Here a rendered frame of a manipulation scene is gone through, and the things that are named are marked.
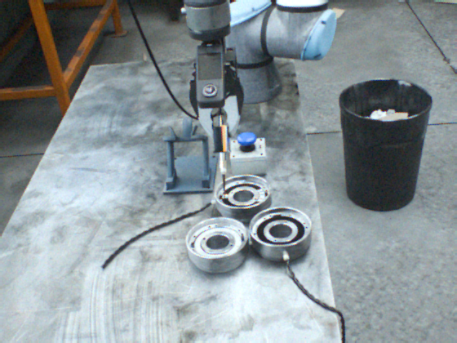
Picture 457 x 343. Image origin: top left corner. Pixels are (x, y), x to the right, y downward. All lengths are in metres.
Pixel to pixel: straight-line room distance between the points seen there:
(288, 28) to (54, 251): 0.69
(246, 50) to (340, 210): 1.12
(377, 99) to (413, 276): 0.73
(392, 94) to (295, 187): 1.33
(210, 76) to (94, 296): 0.41
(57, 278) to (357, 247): 1.39
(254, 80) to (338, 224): 1.01
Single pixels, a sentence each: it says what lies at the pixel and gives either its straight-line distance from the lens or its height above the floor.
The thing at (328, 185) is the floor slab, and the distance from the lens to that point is 2.53.
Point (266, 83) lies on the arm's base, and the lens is 1.47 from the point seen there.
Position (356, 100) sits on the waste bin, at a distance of 2.39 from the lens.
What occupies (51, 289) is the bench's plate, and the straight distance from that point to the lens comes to 1.05.
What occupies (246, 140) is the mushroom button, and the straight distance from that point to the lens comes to 1.18.
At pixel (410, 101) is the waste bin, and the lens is 2.41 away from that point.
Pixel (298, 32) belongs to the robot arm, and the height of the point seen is 0.99.
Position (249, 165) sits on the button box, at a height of 0.83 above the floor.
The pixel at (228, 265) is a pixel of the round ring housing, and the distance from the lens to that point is 0.97.
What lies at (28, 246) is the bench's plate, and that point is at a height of 0.80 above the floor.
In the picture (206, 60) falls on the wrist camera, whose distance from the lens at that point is 1.00.
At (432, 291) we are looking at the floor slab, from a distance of 2.10.
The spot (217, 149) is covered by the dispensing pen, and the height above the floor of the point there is 0.92.
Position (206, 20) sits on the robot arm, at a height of 1.15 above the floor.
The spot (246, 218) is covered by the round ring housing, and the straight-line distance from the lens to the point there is 1.07.
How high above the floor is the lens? 1.48
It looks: 34 degrees down
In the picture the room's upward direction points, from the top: 7 degrees counter-clockwise
